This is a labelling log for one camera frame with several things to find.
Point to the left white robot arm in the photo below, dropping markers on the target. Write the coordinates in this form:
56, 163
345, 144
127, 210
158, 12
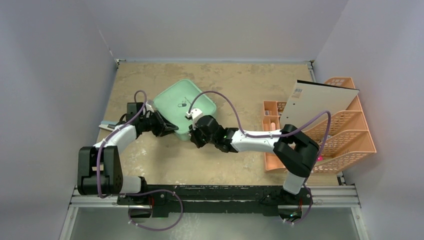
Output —
99, 169

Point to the light blue stapler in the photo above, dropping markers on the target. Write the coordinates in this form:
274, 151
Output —
107, 125

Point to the peach plastic organizer basket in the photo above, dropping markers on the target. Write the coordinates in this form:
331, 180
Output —
349, 139

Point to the white cardboard folder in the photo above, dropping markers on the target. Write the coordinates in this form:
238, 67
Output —
308, 99

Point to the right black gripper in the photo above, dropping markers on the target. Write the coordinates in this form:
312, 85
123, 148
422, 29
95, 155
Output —
196, 137

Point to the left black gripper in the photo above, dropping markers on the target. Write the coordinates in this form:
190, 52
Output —
162, 126

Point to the black metal base frame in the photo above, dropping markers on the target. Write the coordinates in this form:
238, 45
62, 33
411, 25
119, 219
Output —
267, 200

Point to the mint green storage case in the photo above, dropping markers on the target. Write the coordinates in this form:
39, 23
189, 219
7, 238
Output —
174, 102

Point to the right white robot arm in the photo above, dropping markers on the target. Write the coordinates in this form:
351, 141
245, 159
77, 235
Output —
294, 149

